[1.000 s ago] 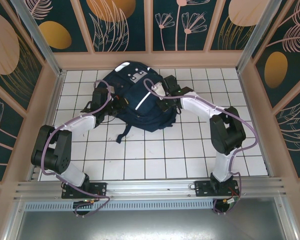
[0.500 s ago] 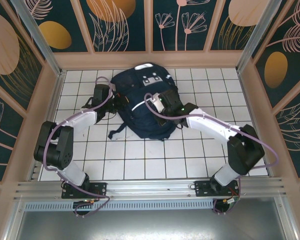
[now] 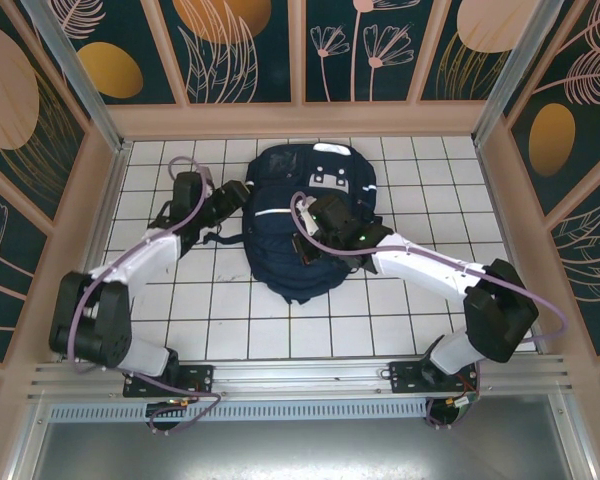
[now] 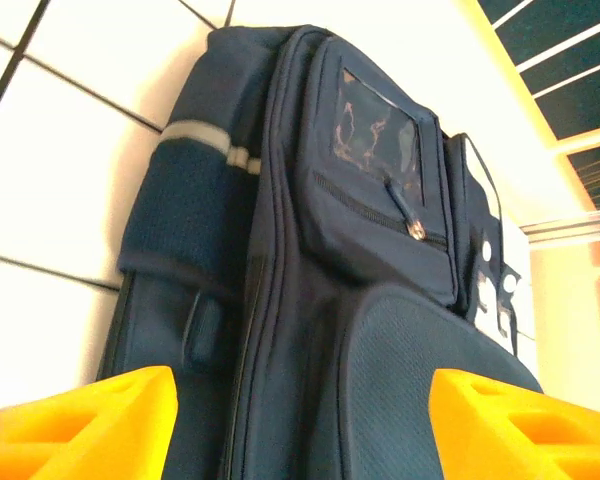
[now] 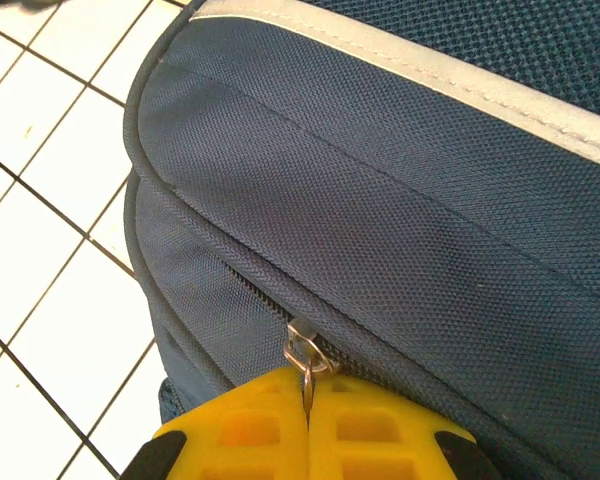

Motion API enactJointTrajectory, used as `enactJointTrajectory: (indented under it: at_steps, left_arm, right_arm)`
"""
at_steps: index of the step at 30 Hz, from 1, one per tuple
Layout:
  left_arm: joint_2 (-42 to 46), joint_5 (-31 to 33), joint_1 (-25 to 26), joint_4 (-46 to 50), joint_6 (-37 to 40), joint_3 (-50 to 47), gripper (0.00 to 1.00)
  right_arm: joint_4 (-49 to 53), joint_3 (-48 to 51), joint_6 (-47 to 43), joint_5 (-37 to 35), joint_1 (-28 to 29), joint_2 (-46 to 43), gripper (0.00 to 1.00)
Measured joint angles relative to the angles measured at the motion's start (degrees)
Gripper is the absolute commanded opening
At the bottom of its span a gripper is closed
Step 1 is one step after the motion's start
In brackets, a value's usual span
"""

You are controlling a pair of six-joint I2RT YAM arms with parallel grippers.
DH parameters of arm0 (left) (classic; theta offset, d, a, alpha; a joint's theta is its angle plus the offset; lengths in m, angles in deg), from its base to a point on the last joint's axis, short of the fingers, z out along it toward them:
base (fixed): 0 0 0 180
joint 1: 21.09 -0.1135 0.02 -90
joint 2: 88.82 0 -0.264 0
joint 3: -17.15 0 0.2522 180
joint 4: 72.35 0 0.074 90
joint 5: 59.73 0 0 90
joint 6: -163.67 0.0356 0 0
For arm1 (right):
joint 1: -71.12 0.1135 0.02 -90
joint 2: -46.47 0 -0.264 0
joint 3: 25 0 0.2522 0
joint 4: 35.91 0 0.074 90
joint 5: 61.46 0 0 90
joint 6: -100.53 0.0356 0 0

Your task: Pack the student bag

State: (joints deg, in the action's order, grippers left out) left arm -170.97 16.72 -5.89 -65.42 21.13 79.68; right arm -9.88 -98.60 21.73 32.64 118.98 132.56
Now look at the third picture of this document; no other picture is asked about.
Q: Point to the navy blue student backpack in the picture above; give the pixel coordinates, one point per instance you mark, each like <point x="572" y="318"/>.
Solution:
<point x="270" y="250"/>

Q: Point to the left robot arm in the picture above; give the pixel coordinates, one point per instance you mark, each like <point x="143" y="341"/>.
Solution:
<point x="140" y="255"/>

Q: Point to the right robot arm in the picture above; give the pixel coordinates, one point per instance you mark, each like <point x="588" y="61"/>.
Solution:
<point x="420" y="265"/>

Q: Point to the grey metal sheet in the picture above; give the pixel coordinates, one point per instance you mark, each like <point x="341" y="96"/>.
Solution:
<point x="300" y="450"/>

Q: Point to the small green circuit board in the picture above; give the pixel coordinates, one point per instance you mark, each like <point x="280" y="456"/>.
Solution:
<point x="462" y="402"/>

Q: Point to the long aluminium mounting rail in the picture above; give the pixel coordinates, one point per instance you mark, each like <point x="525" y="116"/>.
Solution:
<point x="300" y="375"/>

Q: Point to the aluminium frame post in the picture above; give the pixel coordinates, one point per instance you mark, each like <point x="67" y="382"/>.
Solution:
<point x="517" y="75"/>
<point x="87" y="95"/>

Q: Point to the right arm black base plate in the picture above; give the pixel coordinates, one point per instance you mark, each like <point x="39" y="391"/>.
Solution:
<point x="405" y="377"/>

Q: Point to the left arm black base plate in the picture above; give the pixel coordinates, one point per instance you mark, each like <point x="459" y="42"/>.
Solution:
<point x="200" y="380"/>

